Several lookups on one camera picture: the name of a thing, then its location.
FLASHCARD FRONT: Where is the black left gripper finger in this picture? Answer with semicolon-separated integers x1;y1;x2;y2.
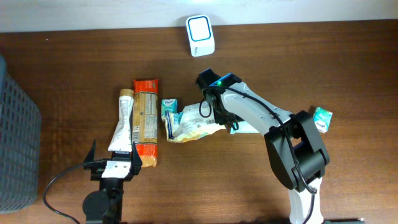
84;139;96;163
131;141;142;175

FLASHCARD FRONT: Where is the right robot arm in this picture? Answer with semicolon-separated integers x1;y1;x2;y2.
196;68;330;223

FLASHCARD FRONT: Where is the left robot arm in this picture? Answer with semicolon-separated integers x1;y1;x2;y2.
82;142;142;224

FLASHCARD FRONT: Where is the white barcode scanner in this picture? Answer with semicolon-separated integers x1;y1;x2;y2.
185;15;215;57

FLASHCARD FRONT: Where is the white tube with beige cap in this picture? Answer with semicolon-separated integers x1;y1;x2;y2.
108;89;134;152

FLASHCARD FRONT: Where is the crumpled white yellow snack bag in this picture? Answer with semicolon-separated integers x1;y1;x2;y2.
165;102;226;143

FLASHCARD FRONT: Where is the small teal tissue pack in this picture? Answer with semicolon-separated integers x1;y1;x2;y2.
161;98;178;121

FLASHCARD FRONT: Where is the orange spaghetti packet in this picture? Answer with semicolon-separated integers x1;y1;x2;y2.
132;79;159;167

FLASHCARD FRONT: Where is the teal wet wipes pack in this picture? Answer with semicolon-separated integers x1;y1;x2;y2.
230;121;259;134

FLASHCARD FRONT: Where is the dark grey mesh basket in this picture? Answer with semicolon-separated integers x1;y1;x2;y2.
1;57;42;214

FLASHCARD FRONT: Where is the teal tissue pack right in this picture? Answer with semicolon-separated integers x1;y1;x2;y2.
313;107;333;133

